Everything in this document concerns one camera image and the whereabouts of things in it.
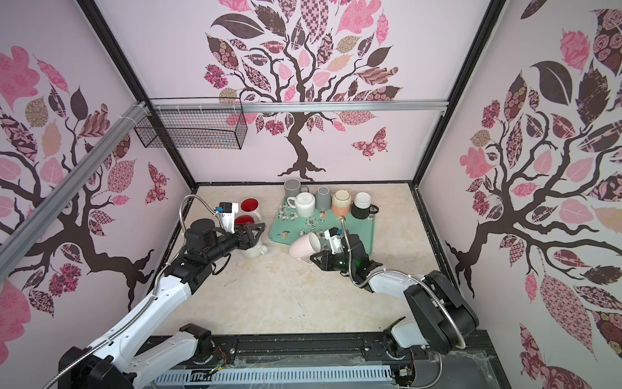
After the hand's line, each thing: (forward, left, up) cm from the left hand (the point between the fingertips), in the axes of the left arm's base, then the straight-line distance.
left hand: (260, 230), depth 76 cm
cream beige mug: (+1, +6, -18) cm, 19 cm away
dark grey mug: (+30, -8, -11) cm, 33 cm away
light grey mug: (+26, -21, -14) cm, 36 cm away
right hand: (-3, -16, -13) cm, 21 cm away
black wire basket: (+44, +31, +12) cm, 55 cm away
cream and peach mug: (+22, -29, -13) cm, 39 cm away
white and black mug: (+21, -38, -15) cm, 46 cm away
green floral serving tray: (+17, -6, -21) cm, 28 cm away
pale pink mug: (+1, -13, -13) cm, 18 cm away
